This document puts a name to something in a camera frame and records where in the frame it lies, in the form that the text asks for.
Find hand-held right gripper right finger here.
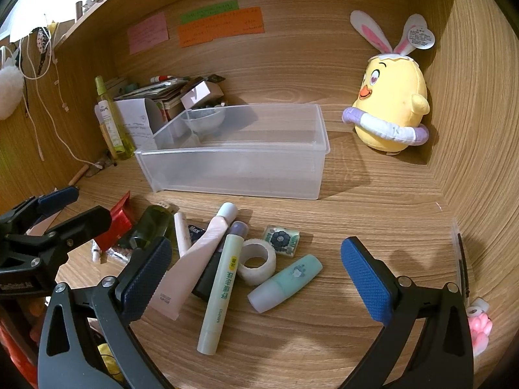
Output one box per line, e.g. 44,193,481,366
338,236,475,389

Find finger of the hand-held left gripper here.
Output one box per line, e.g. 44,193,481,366
38,186,80,218
44,206,113,253

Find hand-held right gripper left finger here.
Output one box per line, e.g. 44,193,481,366
38,236,175,389

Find red foil packet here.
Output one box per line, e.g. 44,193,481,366
95,192,136,252

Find dark green bottle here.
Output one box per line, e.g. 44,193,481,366
129,205,179,252

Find black bottle with purple cap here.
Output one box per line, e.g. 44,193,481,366
191,249,223,301

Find light green cosmetic stick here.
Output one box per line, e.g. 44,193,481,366
197,221,249,354

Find square floral tile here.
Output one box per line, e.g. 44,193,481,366
263,225,303,258

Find white tape roll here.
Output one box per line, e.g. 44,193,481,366
236,238,277,285

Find clear plastic storage box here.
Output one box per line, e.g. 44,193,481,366
134,103,331,201

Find wooden stick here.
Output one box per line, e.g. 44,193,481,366
68,164,90,187

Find clear snack wrapper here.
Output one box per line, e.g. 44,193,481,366
106,243,135,261

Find pink cream tube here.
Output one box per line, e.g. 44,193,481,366
146,202,238,320

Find eyeglasses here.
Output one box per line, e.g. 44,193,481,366
83,156,118,178

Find beige lip balm stick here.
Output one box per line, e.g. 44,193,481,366
174,212,191,258

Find dark blue small box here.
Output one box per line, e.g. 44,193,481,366
187,225,208,246

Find yellow-green spray bottle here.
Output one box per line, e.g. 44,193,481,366
94,75,135,160

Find red clothing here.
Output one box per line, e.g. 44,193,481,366
0,304,38,389

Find yellow soft object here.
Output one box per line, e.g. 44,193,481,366
96,342,123,382

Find black strip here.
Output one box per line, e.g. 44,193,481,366
456,233,471,301

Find white paper slip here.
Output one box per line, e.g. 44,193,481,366
115,98,163,150

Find white fluffy pompom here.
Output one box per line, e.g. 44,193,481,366
0,65,25,121

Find pink paw toy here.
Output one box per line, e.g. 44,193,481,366
466,298,494,357

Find stack of books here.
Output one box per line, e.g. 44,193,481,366
114,75,191,122

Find clear glass bowl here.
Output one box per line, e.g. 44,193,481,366
180,106,226,134

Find small pinkish cardboard box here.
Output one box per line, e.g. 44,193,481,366
180,79,224,110

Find pink sticky note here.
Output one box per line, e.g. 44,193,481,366
127,11,169,55

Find yellow chick plush toy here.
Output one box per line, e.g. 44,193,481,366
341,10,436,157

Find orange sticky note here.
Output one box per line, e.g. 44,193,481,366
177,7,265,48

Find green sticky note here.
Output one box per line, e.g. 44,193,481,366
179,0,240,25

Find white cable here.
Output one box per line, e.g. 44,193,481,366
16,28,102,171

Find patterned hanging strap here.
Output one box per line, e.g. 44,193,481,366
34,26,56,74

